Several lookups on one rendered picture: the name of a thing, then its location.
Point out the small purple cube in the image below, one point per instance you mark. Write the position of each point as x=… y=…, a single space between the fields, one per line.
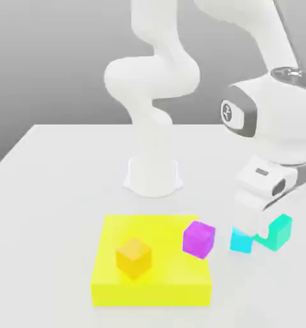
x=198 y=239

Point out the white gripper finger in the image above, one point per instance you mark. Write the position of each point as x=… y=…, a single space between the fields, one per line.
x=262 y=225

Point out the small orange cube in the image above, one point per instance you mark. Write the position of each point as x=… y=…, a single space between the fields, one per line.
x=133 y=258

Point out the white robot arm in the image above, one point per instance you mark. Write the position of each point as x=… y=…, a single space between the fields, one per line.
x=153 y=77

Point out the large yellow box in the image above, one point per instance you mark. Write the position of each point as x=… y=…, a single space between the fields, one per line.
x=153 y=287

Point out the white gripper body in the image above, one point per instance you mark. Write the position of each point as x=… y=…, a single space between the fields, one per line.
x=246 y=212

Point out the small cyan cube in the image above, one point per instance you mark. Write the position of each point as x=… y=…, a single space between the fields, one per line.
x=240 y=243

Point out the small teal cube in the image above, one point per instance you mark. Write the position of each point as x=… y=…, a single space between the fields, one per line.
x=281 y=232

